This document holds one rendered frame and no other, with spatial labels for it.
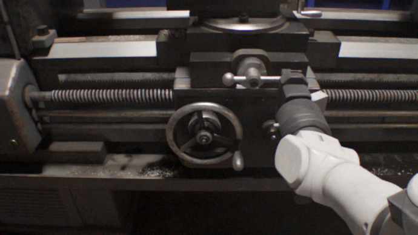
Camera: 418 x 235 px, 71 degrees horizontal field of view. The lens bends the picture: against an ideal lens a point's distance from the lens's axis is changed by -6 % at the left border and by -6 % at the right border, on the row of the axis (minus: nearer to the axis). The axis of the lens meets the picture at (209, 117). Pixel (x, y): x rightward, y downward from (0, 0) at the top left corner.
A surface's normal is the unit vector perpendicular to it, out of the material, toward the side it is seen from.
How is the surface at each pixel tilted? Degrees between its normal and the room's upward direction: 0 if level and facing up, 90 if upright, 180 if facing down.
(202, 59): 0
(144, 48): 36
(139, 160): 0
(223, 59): 0
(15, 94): 90
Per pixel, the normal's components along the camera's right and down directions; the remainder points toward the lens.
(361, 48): -0.01, -0.33
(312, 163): -0.51, -0.22
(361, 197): -0.76, -0.62
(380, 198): -0.52, -0.82
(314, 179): -0.62, 0.03
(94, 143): 0.00, -0.82
